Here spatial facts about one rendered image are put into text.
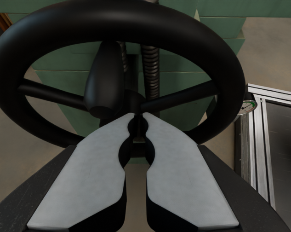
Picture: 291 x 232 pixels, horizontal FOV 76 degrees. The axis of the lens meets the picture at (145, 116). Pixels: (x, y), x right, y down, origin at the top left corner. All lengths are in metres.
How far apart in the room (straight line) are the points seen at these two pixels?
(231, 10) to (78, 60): 0.30
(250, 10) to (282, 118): 0.86
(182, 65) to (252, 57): 1.39
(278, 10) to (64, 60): 0.40
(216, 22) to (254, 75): 1.28
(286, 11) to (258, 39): 1.58
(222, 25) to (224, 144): 0.91
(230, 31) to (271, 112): 0.83
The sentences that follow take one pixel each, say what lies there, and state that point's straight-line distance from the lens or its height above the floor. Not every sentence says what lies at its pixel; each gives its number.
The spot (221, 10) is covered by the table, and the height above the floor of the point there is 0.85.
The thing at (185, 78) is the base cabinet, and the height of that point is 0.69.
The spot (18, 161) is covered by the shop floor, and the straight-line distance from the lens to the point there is 1.26.
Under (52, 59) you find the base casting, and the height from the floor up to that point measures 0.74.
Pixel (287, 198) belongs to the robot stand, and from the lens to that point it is 1.01.
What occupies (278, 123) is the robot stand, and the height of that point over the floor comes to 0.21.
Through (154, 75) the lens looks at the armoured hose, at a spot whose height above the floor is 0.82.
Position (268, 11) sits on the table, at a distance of 0.40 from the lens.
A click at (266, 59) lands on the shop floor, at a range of 1.83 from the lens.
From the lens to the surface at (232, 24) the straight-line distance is 0.39.
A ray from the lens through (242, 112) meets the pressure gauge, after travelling 0.51.
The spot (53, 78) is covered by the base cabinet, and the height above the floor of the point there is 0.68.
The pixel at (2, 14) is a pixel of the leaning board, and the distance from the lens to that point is 1.99.
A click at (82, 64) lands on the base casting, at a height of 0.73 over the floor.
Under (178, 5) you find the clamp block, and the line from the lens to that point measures 0.24.
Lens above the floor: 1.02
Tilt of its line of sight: 59 degrees down
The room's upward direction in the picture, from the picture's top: 2 degrees clockwise
